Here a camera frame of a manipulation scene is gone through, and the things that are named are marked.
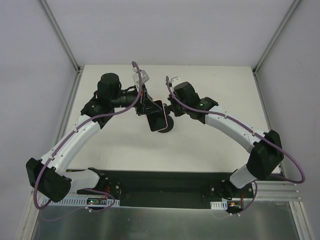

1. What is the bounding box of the black phone stand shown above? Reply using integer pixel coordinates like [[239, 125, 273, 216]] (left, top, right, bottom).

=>
[[157, 103, 174, 134]]

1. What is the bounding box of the black phone pink case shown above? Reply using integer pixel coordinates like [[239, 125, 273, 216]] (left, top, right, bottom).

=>
[[146, 100, 163, 132]]

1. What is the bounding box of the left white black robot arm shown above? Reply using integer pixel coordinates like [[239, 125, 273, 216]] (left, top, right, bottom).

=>
[[26, 70, 160, 203]]

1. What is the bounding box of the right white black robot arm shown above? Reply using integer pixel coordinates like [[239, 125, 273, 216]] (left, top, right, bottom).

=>
[[168, 81, 284, 199]]

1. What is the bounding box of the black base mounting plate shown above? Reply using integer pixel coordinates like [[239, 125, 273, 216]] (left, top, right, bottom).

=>
[[64, 168, 260, 208]]

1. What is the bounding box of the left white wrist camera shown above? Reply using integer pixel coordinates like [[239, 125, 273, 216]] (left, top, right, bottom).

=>
[[132, 69, 150, 88]]

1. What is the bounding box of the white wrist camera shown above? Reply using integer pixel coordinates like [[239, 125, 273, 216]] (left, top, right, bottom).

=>
[[168, 76, 183, 88], [132, 69, 150, 88]]

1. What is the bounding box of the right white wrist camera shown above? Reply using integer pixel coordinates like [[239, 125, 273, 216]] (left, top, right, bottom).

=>
[[168, 76, 183, 88]]

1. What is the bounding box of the right white cable duct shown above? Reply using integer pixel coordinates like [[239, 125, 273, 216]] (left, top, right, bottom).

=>
[[210, 200, 228, 211]]

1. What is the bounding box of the white cable duct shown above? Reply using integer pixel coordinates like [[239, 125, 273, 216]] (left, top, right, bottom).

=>
[[210, 200, 228, 211], [49, 197, 120, 207]]

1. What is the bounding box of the left aluminium frame post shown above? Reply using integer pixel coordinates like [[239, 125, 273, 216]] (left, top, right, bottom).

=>
[[37, 0, 81, 73]]

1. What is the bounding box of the aluminium frame post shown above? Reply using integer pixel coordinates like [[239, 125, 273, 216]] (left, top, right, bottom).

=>
[[252, 0, 303, 76], [37, 0, 81, 73]]

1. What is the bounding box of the left white cable duct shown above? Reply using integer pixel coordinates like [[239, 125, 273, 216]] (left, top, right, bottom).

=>
[[49, 197, 120, 207]]

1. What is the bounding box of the aluminium rail right front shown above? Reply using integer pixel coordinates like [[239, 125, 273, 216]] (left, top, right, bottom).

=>
[[256, 181, 302, 202]]

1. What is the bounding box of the right aluminium frame post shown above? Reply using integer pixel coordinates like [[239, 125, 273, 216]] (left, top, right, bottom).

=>
[[252, 0, 303, 76]]

